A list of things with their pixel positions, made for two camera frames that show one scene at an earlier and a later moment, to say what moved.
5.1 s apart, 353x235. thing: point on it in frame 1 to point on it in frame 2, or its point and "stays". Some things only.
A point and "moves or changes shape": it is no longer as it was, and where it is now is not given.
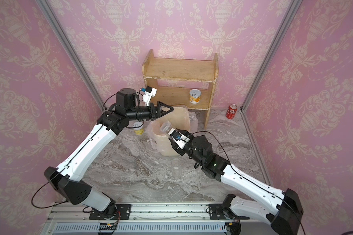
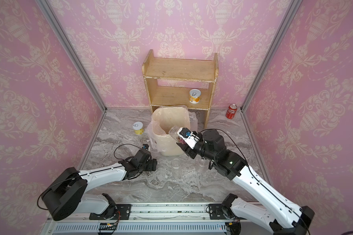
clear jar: (165, 126) moves or changes shape
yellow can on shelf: (194, 96) stays
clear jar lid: (176, 163) stays
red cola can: (231, 111) stays
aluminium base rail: (165, 218) stays
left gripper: (159, 114) to (153, 163)
